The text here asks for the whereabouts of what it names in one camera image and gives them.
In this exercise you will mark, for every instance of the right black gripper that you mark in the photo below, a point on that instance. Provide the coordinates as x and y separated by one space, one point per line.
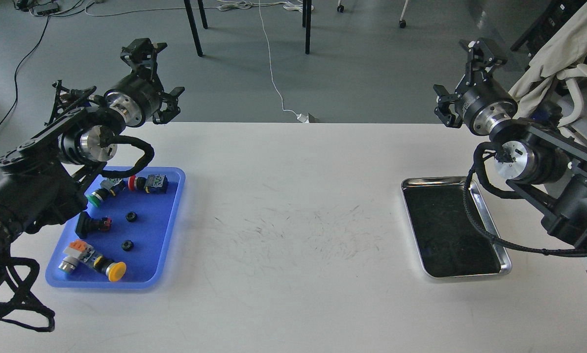
486 103

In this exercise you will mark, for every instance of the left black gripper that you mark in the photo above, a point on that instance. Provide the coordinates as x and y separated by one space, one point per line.
139 96

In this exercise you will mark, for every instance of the yellow mushroom push button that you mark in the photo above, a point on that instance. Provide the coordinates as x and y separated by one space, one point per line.
113 270

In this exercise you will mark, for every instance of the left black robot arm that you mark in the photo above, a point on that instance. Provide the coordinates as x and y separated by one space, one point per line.
80 157

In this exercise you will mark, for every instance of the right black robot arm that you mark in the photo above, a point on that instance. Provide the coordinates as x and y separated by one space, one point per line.
523 158

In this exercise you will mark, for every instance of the black table leg left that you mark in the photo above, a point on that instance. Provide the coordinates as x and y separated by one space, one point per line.
193 25

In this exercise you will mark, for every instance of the black table leg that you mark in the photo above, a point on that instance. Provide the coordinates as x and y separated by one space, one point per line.
193 25
307 16

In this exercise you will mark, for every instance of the black power strip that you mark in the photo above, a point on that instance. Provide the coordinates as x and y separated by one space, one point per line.
45 9

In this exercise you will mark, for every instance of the white power adapter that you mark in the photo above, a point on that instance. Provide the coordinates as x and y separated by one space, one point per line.
307 118

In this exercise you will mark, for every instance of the blue plastic tray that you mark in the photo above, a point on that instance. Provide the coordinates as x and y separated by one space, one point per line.
151 234

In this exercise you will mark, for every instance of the silver metal tray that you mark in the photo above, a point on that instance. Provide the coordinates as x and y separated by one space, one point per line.
448 245

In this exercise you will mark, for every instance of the black table leg right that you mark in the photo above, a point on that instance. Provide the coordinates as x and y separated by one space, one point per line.
307 16

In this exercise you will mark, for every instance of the orange white contact block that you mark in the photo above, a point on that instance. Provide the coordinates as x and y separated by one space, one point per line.
79 249

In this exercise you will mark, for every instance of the red push button switch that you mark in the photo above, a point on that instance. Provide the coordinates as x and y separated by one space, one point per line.
152 184

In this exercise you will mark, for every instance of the green push button switch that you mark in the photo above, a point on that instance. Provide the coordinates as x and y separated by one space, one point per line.
109 188

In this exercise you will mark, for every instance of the white chair frame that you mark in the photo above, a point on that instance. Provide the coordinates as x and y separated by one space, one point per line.
569 92

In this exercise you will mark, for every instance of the black selector switch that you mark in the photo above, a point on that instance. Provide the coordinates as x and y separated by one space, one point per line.
87 225

